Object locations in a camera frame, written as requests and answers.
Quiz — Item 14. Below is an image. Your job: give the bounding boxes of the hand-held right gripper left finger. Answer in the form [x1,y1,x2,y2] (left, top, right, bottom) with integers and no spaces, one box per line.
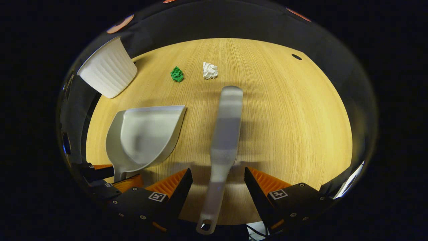
[107,168,194,235]

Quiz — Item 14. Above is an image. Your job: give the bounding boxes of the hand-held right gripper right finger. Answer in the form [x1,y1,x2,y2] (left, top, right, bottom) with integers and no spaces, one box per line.
[244,166,335,235]

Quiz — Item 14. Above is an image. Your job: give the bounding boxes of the grey plastic dustpan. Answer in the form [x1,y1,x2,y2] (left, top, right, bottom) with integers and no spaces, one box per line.
[106,105,187,183]

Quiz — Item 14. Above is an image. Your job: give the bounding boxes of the small grey broom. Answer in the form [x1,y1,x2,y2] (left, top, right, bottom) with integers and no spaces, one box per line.
[196,86,244,235]

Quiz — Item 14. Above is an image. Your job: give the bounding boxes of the white ribbed garbage bin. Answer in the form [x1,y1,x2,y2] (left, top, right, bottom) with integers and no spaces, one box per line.
[77,36,138,99]

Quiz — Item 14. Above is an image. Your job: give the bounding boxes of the green paper ball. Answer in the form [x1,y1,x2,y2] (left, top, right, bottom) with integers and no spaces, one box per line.
[170,66,185,83]

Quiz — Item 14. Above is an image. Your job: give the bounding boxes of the white paper ball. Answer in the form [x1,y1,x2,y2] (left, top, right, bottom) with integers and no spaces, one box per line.
[203,62,218,80]

